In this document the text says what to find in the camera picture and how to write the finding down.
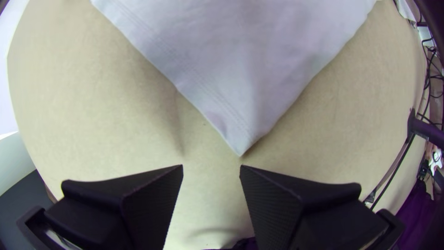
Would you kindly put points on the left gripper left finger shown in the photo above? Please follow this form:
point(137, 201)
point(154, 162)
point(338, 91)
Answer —
point(138, 208)

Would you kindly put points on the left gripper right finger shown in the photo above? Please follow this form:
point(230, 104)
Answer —
point(295, 215)

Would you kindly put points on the light grey t-shirt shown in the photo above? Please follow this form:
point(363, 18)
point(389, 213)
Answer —
point(242, 52)

